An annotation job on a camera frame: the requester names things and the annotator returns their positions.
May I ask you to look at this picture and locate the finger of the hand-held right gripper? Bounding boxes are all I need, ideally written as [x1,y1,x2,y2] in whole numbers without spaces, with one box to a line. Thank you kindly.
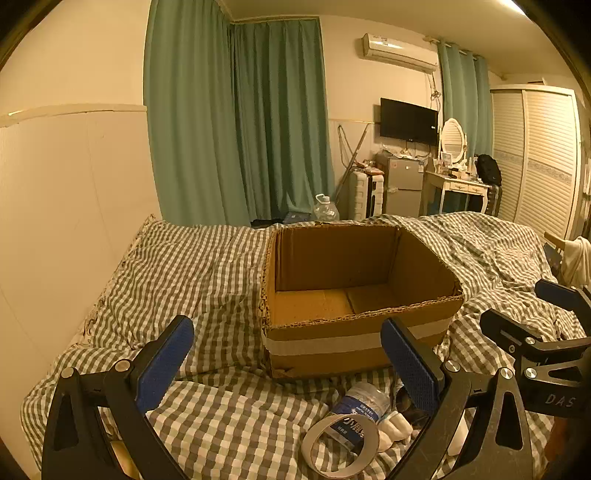
[479,308,591,370]
[534,279,591,320]

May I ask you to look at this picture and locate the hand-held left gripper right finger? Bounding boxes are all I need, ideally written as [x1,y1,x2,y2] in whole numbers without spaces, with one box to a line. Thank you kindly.
[381,318,542,480]

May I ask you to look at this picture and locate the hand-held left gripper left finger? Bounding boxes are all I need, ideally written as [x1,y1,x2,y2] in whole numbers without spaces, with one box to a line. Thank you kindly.
[41,315,195,480]

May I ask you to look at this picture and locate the clear plastic water bottle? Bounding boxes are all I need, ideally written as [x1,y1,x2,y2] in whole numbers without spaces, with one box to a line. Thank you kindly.
[329,381,392,455]

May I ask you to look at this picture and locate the cardboard box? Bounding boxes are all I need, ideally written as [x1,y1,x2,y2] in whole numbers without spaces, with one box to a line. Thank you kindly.
[261,223,465,380]

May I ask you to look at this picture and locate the grey tape roll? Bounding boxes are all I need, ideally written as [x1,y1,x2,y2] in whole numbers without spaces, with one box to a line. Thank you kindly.
[301,414,380,479]

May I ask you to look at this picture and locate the white hanging cloth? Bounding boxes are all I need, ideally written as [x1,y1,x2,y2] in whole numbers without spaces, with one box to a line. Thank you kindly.
[560,236,591,289]

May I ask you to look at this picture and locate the white socks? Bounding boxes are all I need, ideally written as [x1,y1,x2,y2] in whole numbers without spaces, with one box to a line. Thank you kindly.
[376,408,415,452]

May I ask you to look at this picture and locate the checked bed blanket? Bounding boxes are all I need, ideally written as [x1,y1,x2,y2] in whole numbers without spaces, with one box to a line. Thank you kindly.
[21,213,587,480]

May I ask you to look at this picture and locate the white louvred wardrobe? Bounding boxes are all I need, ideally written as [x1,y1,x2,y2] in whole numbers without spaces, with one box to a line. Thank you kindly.
[489,83,583,241]

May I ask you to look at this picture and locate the black backpack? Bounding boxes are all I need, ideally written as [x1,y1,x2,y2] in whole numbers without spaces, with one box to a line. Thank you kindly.
[475,154,503,186]

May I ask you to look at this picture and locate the white dressing table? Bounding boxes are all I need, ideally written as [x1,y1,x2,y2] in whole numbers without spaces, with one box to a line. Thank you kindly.
[424,168,493,217]

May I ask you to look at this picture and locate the small grey fridge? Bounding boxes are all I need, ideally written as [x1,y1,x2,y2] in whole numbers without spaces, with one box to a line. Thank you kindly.
[376,153,426,217]

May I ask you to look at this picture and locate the large clear water jug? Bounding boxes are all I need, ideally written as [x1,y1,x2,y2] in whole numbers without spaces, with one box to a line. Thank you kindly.
[313,194,341,223]

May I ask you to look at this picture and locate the oval white vanity mirror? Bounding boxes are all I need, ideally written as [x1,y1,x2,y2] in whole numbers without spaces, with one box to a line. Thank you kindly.
[440,118,468,164]

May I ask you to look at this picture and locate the broom stick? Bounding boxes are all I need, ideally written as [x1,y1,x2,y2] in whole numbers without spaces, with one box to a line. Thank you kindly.
[333,122,370,204]

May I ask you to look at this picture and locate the green curtain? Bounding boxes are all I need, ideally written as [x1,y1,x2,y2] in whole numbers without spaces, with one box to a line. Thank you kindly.
[436,41,494,215]
[229,16,336,223]
[144,0,237,227]

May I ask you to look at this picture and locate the white air conditioner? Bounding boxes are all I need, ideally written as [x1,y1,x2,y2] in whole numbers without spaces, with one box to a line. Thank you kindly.
[360,32,439,73]

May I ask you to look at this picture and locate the black wall television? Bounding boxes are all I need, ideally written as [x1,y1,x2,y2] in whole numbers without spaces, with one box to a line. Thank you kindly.
[379,97,439,144]

